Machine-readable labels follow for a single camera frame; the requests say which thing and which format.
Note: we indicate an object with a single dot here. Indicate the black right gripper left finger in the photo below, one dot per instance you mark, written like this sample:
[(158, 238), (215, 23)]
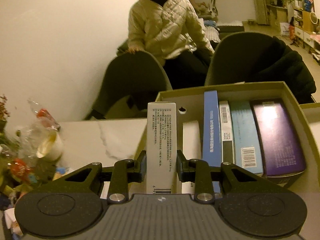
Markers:
[(75, 202)]

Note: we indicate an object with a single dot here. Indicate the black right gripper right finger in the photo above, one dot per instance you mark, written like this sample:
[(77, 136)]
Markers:
[(248, 203)]

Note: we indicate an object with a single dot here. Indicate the light blue medicine box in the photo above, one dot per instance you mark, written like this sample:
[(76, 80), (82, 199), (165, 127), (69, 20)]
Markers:
[(246, 141)]

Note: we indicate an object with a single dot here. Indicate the purple medicine box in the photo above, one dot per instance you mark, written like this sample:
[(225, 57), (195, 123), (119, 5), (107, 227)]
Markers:
[(283, 156)]

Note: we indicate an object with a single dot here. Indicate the orange green medicine box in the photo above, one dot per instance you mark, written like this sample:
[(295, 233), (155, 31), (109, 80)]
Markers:
[(227, 139)]

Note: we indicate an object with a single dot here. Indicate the white bear cough medicine box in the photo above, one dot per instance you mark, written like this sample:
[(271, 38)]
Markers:
[(161, 148)]

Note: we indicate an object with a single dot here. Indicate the large cardboard sorting box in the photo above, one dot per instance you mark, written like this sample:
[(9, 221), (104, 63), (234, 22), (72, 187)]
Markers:
[(190, 111)]

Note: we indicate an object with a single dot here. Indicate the white paper bowl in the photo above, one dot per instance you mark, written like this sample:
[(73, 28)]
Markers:
[(51, 148)]

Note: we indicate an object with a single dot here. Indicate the red label drink bottle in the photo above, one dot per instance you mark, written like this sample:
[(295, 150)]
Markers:
[(22, 173)]

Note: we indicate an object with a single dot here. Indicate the cardboard box lid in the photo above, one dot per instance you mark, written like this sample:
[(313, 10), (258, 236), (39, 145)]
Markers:
[(309, 183)]

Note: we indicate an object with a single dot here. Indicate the dried flower bouquet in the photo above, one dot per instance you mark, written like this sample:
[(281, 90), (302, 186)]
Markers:
[(4, 114)]

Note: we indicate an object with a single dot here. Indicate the dark chair near woman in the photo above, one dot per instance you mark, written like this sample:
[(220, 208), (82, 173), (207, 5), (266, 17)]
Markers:
[(139, 76)]

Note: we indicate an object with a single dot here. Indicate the woman in white jacket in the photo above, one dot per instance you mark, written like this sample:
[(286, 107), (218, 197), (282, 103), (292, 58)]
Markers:
[(170, 30)]

